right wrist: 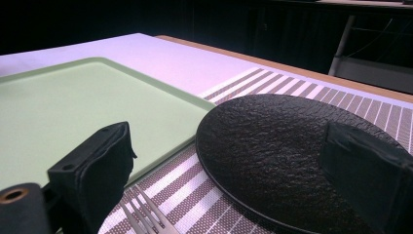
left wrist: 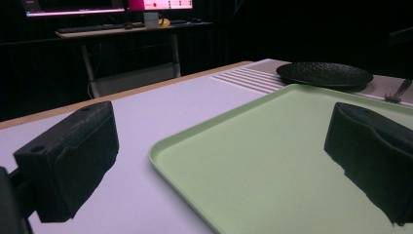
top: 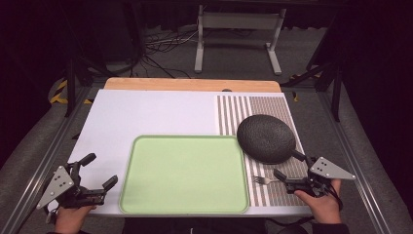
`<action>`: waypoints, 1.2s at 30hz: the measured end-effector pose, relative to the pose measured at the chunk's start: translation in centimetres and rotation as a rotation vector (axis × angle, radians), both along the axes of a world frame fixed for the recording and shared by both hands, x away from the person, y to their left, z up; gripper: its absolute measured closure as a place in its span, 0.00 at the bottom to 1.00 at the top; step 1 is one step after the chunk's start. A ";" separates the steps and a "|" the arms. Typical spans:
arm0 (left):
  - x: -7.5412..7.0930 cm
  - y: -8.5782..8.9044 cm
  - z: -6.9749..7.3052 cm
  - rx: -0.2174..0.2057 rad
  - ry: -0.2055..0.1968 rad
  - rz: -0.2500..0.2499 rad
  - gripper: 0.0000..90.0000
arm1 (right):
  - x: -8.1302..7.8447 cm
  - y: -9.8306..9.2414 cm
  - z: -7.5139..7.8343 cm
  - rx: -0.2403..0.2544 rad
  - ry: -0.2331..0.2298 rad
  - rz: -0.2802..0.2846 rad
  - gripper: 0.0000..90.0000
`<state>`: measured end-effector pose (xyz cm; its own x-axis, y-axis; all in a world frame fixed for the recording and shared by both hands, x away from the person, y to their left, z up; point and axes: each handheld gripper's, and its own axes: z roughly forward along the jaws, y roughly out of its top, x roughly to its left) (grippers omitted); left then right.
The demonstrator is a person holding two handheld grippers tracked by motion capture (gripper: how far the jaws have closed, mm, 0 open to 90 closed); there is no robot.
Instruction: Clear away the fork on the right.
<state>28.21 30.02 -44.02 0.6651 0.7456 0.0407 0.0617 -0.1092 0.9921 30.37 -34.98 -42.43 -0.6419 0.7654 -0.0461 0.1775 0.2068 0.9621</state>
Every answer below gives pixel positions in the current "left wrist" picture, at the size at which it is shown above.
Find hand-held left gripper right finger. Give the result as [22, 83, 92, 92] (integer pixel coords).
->
[323, 101, 413, 227]

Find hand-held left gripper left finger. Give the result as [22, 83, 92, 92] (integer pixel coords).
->
[13, 100, 120, 224]

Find dark metal fork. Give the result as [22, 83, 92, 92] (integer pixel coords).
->
[384, 78, 413, 104]

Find black textured plate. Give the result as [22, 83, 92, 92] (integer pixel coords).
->
[276, 61, 374, 91]

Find light green tray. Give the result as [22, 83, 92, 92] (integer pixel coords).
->
[148, 83, 413, 234]

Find background desk with metal legs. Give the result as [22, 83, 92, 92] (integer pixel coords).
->
[54, 20, 215, 99]

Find black keyboard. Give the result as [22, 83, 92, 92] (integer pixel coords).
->
[56, 22, 128, 35]

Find striped grey placemat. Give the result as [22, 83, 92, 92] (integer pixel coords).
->
[209, 58, 413, 107]

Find computer monitor with dark screen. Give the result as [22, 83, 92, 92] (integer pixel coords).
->
[20, 0, 127, 18]

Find computer monitor with pink screen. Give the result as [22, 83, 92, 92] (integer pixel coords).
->
[127, 0, 194, 13]

